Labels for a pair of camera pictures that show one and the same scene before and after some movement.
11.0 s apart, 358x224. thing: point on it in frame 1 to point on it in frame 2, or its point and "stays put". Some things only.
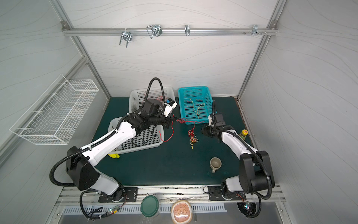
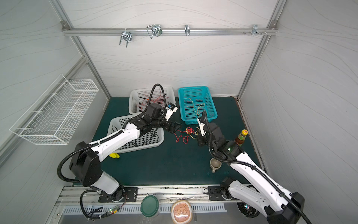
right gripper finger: x=206 y=130 to x=202 y=140
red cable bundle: x=192 y=132 to x=186 y=138
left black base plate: x=123 y=194 stays put
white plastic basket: x=152 y=136 stays put
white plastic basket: x=138 y=96 stays put
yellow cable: x=193 y=139 to x=196 y=133
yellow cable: x=196 y=111 stays put
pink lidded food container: x=181 y=211 stays put
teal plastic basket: x=196 y=104 stays put
